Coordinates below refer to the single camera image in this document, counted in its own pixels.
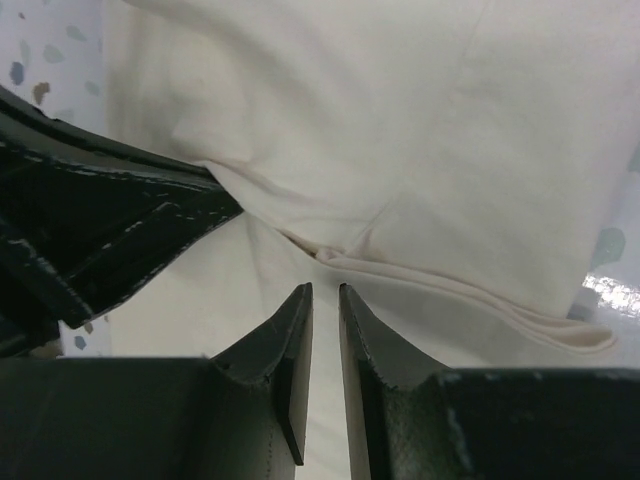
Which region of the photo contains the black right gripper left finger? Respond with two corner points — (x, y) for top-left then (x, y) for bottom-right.
(1, 284), (313, 479)

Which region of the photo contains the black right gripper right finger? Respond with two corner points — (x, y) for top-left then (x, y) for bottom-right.
(339, 285), (639, 479)

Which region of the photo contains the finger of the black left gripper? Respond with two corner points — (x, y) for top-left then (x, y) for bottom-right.
(1, 164), (242, 329)
(1, 88), (219, 188)

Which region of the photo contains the cream white t-shirt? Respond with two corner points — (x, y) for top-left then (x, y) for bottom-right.
(103, 1), (639, 479)

